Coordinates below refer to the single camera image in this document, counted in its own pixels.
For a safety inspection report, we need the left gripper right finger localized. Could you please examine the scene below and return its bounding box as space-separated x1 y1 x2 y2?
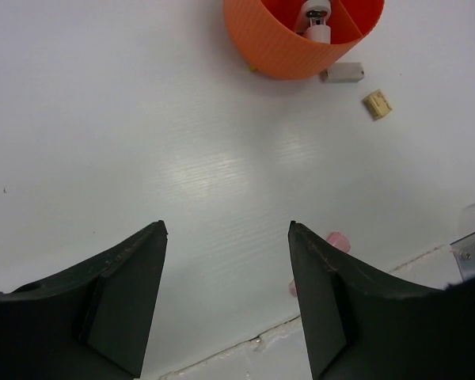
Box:
288 222 475 379

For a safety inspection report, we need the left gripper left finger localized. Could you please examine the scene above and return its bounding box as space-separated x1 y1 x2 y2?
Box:
0 221 168 379

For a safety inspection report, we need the pink highlighter pen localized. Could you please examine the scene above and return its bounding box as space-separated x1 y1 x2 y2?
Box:
288 231 351 298

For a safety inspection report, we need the tan small eraser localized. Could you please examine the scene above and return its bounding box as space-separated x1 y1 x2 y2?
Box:
362 89 393 121

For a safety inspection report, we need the grey eraser block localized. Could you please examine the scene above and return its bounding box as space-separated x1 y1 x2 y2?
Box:
320 62 365 84

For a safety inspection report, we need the orange round divided container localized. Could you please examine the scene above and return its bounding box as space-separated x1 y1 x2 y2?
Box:
222 0 385 80

